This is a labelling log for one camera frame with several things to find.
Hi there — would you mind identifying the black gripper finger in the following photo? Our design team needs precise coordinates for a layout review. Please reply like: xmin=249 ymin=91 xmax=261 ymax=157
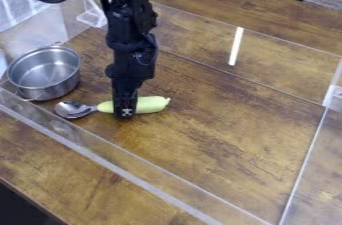
xmin=113 ymin=91 xmax=137 ymax=119

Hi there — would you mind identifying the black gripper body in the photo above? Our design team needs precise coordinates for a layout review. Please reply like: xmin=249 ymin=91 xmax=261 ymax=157
xmin=104 ymin=33 xmax=160 ymax=100

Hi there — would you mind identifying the green handled metal spoon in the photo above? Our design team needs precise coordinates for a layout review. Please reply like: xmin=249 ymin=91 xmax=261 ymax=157
xmin=54 ymin=96 xmax=170 ymax=119

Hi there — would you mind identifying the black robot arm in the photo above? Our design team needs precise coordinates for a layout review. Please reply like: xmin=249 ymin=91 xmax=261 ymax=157
xmin=100 ymin=0 xmax=157 ymax=118

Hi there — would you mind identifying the small stainless steel pot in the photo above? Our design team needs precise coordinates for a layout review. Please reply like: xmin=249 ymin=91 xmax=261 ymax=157
xmin=6 ymin=45 xmax=81 ymax=101

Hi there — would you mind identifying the clear acrylic front barrier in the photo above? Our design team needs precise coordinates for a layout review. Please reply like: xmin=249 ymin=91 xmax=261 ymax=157
xmin=0 ymin=87 xmax=271 ymax=225

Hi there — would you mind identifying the clear acrylic triangle bracket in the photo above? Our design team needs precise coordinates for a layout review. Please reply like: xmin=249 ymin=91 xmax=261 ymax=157
xmin=75 ymin=0 xmax=106 ymax=28

